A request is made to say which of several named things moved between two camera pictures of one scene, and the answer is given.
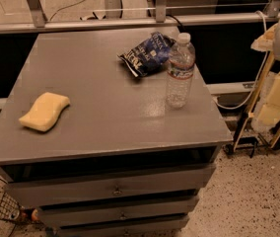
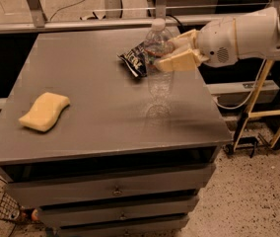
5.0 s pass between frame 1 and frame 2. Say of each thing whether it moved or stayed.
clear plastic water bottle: moved
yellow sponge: stayed
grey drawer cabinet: stayed
